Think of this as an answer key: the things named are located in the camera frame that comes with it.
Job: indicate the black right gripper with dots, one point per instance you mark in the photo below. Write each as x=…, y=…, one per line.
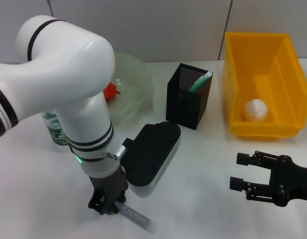
x=293, y=183

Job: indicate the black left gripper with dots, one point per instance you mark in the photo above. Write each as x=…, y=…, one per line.
x=108, y=184

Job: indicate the grey marker pen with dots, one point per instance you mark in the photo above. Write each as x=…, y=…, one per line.
x=136, y=215

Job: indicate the white paper ball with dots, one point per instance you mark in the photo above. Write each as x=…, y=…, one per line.
x=255, y=110

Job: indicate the clear green-label water bottle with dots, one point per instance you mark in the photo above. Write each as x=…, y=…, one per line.
x=53, y=129

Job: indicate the red-orange toy orange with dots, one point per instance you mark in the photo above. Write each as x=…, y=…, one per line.
x=111, y=92

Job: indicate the black mesh pen holder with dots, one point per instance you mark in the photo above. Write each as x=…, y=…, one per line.
x=183, y=112

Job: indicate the pale green glass fruit plate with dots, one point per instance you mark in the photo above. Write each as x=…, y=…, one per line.
x=136, y=82

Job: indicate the yellow plastic bin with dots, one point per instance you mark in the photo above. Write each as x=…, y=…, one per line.
x=268, y=62

